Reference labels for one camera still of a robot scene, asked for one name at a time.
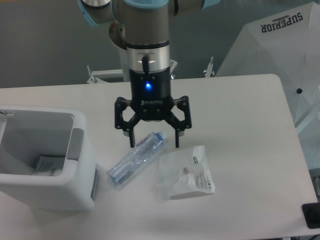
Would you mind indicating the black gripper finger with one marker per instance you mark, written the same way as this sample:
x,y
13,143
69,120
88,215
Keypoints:
x,y
178,124
120,105

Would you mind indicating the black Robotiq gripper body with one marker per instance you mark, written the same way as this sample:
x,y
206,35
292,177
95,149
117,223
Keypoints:
x,y
151,94

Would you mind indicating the clear plastic water bottle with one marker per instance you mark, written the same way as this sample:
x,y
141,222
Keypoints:
x,y
136,159

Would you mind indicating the clear plastic wrapper bag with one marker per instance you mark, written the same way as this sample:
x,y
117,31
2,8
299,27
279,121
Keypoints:
x,y
184,174

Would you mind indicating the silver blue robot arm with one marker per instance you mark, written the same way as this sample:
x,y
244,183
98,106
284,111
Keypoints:
x,y
141,28

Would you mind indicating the white plastic trash can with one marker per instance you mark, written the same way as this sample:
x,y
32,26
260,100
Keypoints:
x,y
28,132

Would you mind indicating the paper label in bin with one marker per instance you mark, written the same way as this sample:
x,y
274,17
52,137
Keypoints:
x,y
49,166

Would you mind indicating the white Superior umbrella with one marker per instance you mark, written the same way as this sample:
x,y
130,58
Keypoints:
x,y
286,44

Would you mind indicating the black object at corner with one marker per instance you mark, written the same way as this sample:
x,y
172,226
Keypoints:
x,y
311,212

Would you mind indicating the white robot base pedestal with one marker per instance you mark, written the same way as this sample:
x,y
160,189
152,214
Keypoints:
x,y
123,55

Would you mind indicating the white metal frame bracket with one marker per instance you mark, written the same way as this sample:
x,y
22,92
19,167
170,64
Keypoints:
x,y
104,76

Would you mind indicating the metal clamp post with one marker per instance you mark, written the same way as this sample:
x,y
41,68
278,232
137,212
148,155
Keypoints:
x,y
209,72

